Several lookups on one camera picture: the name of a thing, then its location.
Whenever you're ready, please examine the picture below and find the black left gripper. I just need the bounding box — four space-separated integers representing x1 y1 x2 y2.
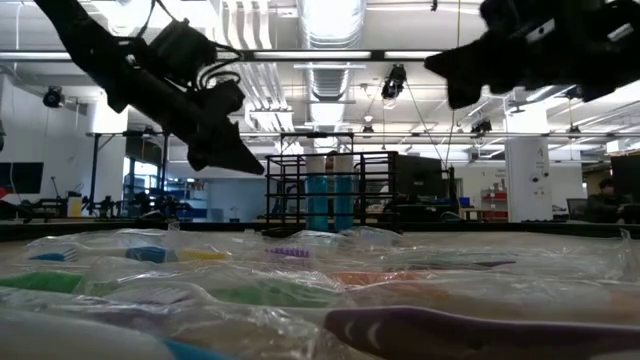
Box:
107 49 266 176

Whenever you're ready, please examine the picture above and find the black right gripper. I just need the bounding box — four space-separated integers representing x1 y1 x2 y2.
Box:
424 0 640 111

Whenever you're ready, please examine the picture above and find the teal mouthwash bottle white cap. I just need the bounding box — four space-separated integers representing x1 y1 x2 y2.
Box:
333 154 357 233
305 155 330 233

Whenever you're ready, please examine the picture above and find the purple-bristled toothbrush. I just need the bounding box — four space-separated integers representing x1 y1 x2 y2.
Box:
249 244 352 262

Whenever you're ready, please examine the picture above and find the orange toothbrush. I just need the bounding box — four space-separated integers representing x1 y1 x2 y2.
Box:
326 269 640 324

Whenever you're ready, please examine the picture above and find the yellow toothbrush in wrapper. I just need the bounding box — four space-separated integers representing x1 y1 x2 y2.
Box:
169 247 234 263

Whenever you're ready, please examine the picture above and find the person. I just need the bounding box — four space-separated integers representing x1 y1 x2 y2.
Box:
323 149 342 174
585 175 627 224

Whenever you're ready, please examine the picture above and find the large black box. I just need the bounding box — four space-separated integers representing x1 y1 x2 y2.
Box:
397 154 447 224

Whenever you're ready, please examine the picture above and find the white pillar with security cameras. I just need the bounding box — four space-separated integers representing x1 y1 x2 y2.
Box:
504 104 554 223

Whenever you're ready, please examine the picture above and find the red storage shelf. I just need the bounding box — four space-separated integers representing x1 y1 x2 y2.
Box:
480 188 509 222

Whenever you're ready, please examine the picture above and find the grey laptop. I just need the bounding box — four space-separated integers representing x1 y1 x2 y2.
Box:
565 197 590 222

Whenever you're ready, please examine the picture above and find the black desk monitor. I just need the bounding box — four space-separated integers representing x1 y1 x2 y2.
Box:
610 153 640 202

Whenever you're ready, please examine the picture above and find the white blue toothbrush in wrapper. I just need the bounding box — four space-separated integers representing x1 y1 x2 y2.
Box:
0 306 237 360

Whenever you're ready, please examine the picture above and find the black wire rack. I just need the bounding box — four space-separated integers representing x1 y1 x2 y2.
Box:
259 150 402 239

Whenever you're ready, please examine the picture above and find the black overhead camera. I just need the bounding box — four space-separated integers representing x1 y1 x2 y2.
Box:
380 63 408 102

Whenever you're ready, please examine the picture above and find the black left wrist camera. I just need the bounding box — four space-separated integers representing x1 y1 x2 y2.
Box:
146 18 219 89

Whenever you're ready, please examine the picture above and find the black frame crossbar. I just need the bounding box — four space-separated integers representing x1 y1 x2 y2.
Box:
0 48 447 63

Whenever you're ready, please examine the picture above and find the silver ventilation duct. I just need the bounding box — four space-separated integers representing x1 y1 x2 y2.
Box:
296 0 369 127

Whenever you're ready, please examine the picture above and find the black table frame rim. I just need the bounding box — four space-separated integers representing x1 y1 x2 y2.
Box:
0 220 640 241

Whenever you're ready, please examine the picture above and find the black wall monitor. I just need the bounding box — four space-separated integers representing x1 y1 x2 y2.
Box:
0 161 45 196

